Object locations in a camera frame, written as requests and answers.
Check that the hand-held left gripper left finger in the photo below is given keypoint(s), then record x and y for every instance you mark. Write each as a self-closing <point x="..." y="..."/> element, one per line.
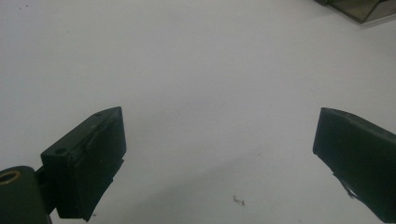
<point x="84" y="165"/>

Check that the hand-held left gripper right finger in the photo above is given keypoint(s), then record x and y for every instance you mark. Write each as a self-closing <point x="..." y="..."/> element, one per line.
<point x="358" y="155"/>

